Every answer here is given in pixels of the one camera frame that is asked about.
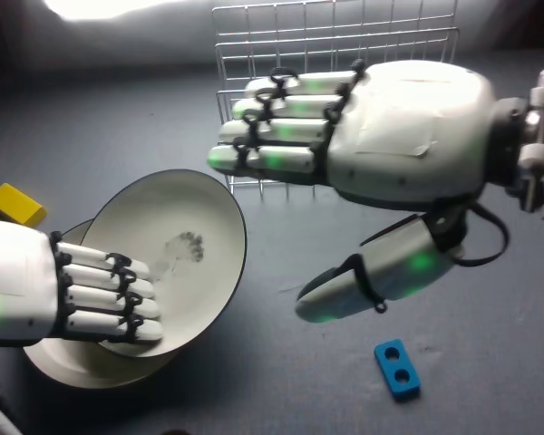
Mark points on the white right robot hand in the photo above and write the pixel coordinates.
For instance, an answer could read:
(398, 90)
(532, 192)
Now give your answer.
(390, 131)

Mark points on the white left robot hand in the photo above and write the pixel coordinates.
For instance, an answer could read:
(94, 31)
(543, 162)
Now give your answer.
(18, 281)

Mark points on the white plate with dark rim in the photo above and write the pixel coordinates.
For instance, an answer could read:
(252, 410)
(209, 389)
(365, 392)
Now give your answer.
(186, 213)
(95, 367)

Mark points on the yellow block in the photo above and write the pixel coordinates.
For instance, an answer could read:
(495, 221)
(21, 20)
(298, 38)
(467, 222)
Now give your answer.
(13, 204)

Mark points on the blue block with two holes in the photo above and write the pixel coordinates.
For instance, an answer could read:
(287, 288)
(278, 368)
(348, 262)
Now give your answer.
(398, 369)

